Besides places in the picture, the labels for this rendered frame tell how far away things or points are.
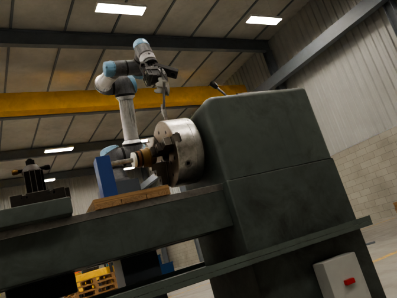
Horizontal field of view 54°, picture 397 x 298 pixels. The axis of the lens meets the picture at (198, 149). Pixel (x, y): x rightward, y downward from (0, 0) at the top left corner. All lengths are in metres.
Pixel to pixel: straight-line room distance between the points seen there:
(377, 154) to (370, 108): 1.43
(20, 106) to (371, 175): 10.90
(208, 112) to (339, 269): 0.85
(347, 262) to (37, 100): 11.79
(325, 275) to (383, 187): 11.37
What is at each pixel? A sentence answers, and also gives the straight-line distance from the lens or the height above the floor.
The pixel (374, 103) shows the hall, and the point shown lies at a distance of 12.91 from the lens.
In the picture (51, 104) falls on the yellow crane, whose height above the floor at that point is 6.10.
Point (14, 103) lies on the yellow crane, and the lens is 12.78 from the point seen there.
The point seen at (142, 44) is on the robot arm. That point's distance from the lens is 1.90.
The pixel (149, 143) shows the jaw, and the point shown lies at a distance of 1.83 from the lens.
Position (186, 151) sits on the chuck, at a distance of 1.67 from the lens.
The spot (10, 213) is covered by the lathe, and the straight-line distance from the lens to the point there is 1.42.
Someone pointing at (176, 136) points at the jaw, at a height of 1.11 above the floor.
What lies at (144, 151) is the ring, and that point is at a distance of 1.73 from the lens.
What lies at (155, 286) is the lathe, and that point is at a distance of 1.37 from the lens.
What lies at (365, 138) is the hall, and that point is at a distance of 13.08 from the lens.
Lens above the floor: 0.62
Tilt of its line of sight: 14 degrees up
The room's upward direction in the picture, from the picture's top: 16 degrees counter-clockwise
